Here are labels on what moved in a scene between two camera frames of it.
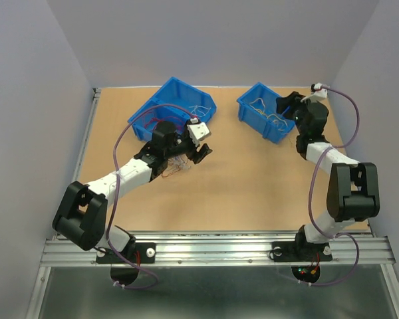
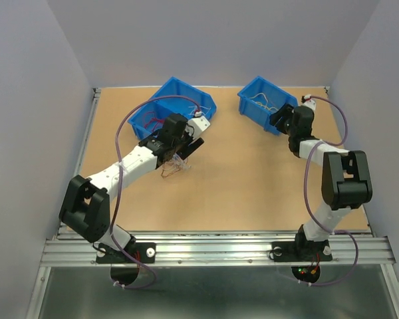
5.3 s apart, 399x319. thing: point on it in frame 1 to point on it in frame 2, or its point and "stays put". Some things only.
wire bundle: [174, 164] stays put
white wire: [199, 111] stays put
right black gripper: [293, 100] to [285, 111]
